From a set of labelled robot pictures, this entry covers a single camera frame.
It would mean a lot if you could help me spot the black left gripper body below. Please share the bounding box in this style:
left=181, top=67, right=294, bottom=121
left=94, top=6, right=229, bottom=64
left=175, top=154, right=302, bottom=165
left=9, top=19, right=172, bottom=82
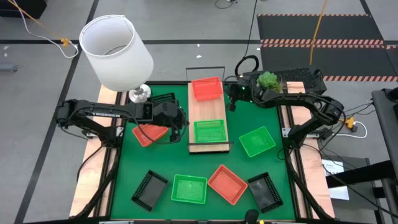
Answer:
left=152, top=99, right=188, bottom=143

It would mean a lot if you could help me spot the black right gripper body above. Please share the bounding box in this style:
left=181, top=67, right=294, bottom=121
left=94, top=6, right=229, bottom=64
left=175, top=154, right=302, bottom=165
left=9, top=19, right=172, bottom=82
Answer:
left=225, top=77, right=259, bottom=112

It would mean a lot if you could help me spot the black plastic slotted basket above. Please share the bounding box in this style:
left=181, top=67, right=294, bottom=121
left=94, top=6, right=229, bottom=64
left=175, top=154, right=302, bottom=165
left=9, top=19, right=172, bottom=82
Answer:
left=247, top=172, right=284, bottom=214
left=148, top=92, right=177, bottom=105
left=131, top=169, right=169, bottom=212

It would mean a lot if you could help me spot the orange plastic slotted basket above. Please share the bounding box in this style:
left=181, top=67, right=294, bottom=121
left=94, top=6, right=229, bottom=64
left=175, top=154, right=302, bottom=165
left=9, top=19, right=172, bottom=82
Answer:
left=191, top=76, right=224, bottom=102
left=132, top=123, right=170, bottom=148
left=207, top=164, right=249, bottom=207

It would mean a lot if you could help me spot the green plastic slotted basket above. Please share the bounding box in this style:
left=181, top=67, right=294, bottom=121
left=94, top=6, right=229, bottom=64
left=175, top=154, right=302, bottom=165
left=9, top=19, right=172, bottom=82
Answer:
left=170, top=174, right=208, bottom=205
left=238, top=125, right=277, bottom=158
left=193, top=119, right=228, bottom=144

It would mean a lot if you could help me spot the succulent in white pot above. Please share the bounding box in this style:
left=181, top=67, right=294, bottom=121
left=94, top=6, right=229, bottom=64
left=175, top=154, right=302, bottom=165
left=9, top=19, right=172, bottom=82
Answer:
left=256, top=70, right=284, bottom=94

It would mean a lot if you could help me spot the silver lamp base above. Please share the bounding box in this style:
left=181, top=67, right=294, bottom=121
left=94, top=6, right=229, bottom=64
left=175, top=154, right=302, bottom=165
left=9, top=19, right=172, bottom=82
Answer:
left=128, top=83, right=152, bottom=104

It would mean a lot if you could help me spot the wooden tray board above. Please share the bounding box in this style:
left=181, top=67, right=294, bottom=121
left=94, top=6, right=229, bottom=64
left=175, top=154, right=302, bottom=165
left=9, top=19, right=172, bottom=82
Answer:
left=185, top=66, right=234, bottom=154

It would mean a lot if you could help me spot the green table mat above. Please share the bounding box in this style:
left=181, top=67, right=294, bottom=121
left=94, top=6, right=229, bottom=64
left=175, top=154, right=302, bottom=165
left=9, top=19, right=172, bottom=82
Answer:
left=110, top=83, right=296, bottom=220

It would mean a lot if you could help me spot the white lamp shade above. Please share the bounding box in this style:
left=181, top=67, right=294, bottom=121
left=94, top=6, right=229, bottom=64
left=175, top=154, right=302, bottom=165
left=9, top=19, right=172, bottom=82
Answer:
left=78, top=14, right=155, bottom=93

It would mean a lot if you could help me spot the wooden table side board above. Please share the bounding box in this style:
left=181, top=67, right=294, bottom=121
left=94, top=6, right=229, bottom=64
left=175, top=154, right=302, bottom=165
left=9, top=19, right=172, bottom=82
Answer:
left=285, top=81, right=336, bottom=219
left=68, top=84, right=128, bottom=218

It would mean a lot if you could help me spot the black hazard-striped floor mat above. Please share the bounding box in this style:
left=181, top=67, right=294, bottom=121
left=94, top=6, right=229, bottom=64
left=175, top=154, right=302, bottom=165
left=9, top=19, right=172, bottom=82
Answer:
left=256, top=13, right=398, bottom=82

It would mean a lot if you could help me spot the yellow power plug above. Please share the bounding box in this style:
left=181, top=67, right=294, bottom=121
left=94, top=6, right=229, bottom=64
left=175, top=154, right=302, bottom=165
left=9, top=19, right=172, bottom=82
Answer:
left=343, top=117, right=358, bottom=130

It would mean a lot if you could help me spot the dark grey cabinet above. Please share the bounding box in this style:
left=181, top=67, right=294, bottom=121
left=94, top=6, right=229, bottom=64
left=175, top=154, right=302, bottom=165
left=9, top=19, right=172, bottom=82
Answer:
left=320, top=154, right=374, bottom=218

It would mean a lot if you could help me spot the white paper sheet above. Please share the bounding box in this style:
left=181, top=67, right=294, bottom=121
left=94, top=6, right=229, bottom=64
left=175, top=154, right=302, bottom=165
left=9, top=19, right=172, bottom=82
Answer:
left=322, top=159, right=351, bottom=201

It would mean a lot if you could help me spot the grey floor bar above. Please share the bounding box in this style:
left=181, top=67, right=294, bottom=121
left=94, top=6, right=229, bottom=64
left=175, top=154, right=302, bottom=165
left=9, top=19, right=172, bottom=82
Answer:
left=0, top=63, right=19, bottom=73

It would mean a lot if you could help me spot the black floor box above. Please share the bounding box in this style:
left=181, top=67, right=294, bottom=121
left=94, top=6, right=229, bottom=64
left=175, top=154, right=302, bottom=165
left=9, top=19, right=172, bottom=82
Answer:
left=0, top=0, right=47, bottom=19

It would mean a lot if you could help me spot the black coiled floor cable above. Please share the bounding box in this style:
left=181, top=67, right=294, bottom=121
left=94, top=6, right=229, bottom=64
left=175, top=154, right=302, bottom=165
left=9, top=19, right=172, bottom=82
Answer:
left=233, top=0, right=261, bottom=80

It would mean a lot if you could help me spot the black table frame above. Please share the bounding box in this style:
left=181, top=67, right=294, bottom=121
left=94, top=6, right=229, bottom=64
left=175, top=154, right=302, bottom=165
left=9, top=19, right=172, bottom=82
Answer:
left=93, top=81, right=336, bottom=224

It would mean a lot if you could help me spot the black looped floor cable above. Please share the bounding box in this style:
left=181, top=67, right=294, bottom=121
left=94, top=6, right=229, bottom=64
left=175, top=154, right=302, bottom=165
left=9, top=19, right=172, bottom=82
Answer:
left=213, top=0, right=239, bottom=10

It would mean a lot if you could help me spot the yellow floor cable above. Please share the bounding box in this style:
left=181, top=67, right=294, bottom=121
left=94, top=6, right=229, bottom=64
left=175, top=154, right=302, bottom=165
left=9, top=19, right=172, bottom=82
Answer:
left=309, top=0, right=329, bottom=66

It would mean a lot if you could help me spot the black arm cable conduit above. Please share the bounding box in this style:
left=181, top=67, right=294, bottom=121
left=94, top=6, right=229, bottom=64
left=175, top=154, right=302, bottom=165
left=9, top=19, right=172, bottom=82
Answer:
left=73, top=149, right=121, bottom=218
left=281, top=146, right=335, bottom=220

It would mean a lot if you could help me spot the white power cable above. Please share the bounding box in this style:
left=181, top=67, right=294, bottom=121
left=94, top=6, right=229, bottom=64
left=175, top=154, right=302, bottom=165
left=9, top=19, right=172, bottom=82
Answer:
left=331, top=120, right=368, bottom=139

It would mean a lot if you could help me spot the orange cable with yellow connector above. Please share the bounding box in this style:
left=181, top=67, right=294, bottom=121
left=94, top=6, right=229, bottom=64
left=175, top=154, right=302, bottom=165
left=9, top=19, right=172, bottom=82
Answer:
left=6, top=0, right=70, bottom=47

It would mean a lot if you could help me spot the black desk frame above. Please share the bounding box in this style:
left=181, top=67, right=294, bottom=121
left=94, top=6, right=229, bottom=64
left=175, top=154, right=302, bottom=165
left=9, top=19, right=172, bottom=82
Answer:
left=325, top=88, right=398, bottom=224

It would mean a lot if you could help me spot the white floor cable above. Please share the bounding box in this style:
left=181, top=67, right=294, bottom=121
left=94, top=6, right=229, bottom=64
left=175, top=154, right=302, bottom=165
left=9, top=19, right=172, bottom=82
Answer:
left=12, top=0, right=80, bottom=59

